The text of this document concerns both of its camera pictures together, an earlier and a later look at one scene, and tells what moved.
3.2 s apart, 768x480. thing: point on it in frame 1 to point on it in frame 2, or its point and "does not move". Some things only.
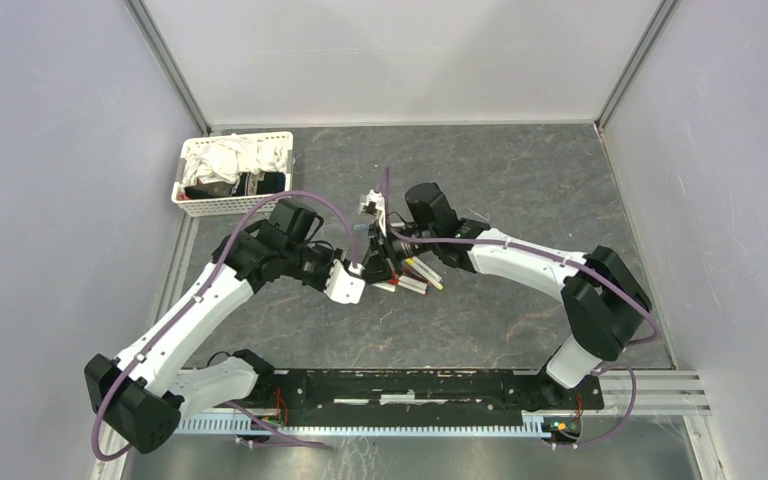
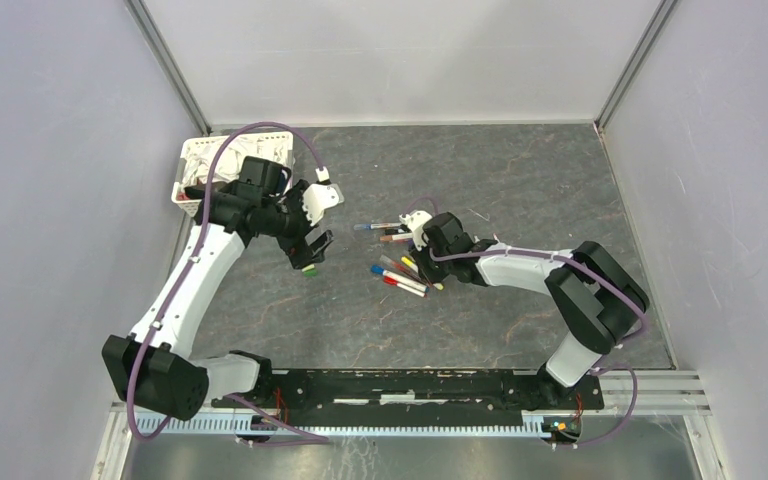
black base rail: x=394 y=396 does not move
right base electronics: x=563 y=429 does not move
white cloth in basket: x=229 y=159 does not move
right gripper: x=382 y=259 to x=430 y=276
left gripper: x=330 y=255 to x=300 y=253
